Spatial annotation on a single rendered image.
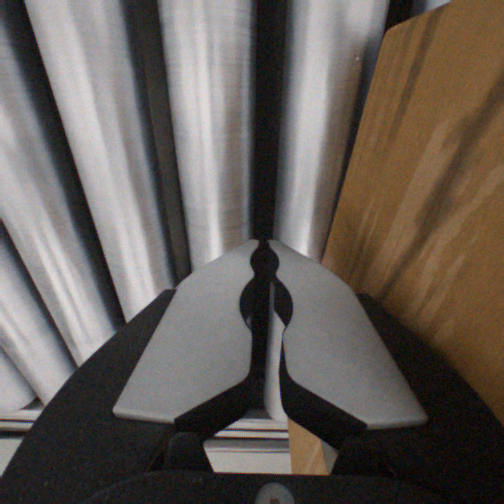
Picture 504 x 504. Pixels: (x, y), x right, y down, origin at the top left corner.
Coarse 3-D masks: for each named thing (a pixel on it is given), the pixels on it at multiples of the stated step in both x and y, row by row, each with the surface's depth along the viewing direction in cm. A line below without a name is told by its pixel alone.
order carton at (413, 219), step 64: (384, 64) 12; (448, 64) 8; (384, 128) 11; (448, 128) 7; (384, 192) 11; (448, 192) 7; (384, 256) 10; (448, 256) 7; (448, 320) 7; (320, 448) 15
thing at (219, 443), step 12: (0, 432) 45; (12, 432) 45; (24, 432) 45; (204, 444) 41; (216, 444) 41; (228, 444) 41; (240, 444) 41; (252, 444) 41; (264, 444) 41; (276, 444) 41; (288, 444) 41
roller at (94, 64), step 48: (48, 0) 12; (96, 0) 12; (48, 48) 13; (96, 48) 13; (96, 96) 14; (144, 96) 16; (96, 144) 15; (144, 144) 16; (96, 192) 16; (144, 192) 17; (144, 240) 19; (144, 288) 20
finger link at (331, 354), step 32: (288, 256) 10; (288, 288) 9; (320, 288) 9; (288, 320) 9; (320, 320) 7; (352, 320) 7; (288, 352) 7; (320, 352) 6; (352, 352) 6; (384, 352) 7; (288, 384) 6; (320, 384) 6; (352, 384) 6; (384, 384) 6; (288, 416) 7; (320, 416) 6; (352, 416) 5; (384, 416) 5; (416, 416) 5
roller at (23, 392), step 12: (0, 348) 27; (0, 360) 28; (12, 360) 29; (0, 372) 28; (12, 372) 29; (0, 384) 28; (12, 384) 29; (24, 384) 30; (0, 396) 29; (12, 396) 30; (24, 396) 31; (36, 396) 32; (0, 408) 30; (12, 408) 30
